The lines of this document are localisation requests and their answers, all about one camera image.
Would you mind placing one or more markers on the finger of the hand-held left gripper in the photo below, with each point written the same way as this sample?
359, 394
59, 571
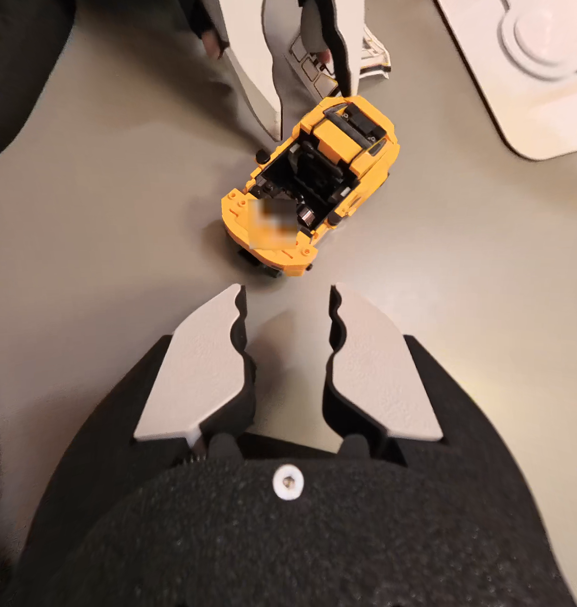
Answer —
246, 42
355, 38

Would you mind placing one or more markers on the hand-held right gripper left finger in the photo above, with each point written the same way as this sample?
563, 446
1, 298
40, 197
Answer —
198, 379

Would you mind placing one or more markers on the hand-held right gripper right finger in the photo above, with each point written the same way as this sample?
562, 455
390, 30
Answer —
383, 379

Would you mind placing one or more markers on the yellow lego car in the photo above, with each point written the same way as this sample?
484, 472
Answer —
345, 142

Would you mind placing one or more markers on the lego sticker sheet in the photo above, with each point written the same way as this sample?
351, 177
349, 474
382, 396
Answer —
312, 76

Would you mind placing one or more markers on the person's left hand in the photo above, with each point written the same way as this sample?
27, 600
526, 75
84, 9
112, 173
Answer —
208, 28

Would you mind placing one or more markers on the white booklet stand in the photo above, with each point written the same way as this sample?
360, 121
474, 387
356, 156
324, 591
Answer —
530, 71

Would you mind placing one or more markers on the black round cushion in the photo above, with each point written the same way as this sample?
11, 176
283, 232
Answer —
18, 57

